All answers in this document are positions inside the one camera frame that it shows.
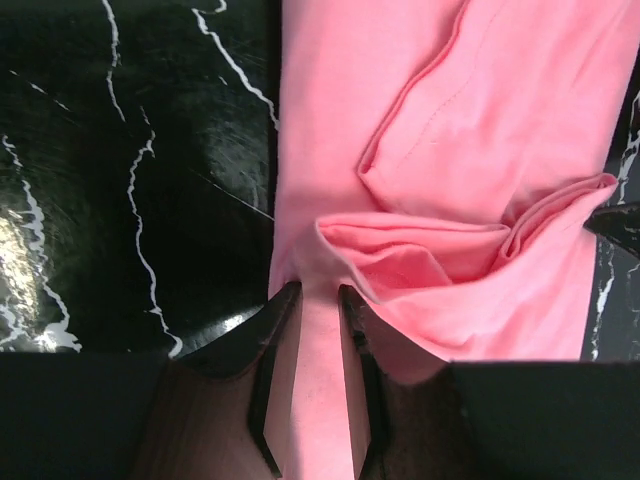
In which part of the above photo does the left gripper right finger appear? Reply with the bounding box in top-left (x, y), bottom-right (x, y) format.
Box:
top-left (338, 286), bottom-right (639, 479)

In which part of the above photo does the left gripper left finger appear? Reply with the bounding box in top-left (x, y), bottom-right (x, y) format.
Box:
top-left (1, 282), bottom-right (302, 479)

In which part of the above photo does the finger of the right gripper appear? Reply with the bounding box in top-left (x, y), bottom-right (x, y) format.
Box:
top-left (584, 202), bottom-right (640, 259)

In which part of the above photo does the pink t-shirt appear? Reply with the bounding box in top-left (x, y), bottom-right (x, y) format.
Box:
top-left (269, 1), bottom-right (639, 479)

